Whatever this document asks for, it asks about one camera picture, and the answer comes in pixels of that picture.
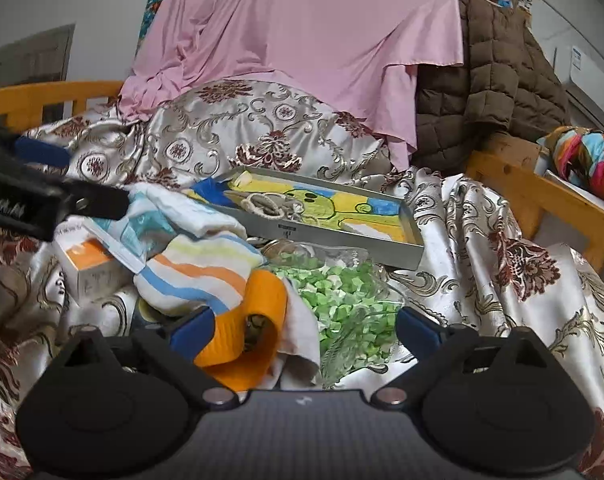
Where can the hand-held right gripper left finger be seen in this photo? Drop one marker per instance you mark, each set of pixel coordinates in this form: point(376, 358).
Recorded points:
point(193, 331)

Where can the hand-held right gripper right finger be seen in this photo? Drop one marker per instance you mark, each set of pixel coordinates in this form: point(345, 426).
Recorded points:
point(417, 330)

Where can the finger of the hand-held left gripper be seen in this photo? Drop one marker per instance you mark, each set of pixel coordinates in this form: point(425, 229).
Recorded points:
point(99, 202)
point(42, 152)

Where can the striped towel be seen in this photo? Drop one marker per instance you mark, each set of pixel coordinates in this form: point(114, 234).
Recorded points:
point(202, 265)

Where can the orange fabric band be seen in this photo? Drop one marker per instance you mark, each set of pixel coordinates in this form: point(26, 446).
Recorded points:
point(262, 305)

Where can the grey white cloth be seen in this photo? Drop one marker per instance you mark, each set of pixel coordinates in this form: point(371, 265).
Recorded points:
point(302, 330)

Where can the grey tray with cartoon picture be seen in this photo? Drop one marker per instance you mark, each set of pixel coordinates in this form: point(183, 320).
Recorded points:
point(332, 241)

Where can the white blue flat packet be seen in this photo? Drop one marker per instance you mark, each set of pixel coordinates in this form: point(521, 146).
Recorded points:
point(119, 247)

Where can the wooden bed headboard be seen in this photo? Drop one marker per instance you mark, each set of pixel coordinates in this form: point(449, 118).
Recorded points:
point(42, 97)

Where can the orange white box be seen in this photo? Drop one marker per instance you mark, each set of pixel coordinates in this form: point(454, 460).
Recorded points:
point(89, 265)

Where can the bag of green white pieces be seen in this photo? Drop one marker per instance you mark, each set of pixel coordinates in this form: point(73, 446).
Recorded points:
point(347, 300)

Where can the grey door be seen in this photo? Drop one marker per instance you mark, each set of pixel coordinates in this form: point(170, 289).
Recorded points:
point(34, 57)

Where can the clear round jar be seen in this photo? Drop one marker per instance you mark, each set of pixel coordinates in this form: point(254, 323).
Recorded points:
point(282, 249)

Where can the floral satin blanket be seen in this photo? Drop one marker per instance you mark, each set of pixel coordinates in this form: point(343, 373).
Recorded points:
point(242, 130)

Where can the blue floral printed cloth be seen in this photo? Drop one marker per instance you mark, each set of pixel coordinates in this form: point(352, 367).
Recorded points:
point(152, 15)

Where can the white board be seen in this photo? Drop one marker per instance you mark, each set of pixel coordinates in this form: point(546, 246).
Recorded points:
point(561, 177)

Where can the colourful striped cloth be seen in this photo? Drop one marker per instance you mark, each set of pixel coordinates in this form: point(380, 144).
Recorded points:
point(589, 160)

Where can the pink sheet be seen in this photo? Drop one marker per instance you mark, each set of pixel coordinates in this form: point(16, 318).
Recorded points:
point(292, 35)

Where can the brown quilted jacket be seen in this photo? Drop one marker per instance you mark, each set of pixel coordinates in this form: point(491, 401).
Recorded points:
point(501, 80)

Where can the white air conditioner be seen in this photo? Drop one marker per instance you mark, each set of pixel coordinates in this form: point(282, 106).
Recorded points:
point(586, 65)

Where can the wooden bed frame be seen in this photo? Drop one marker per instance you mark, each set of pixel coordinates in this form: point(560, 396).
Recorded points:
point(541, 190)

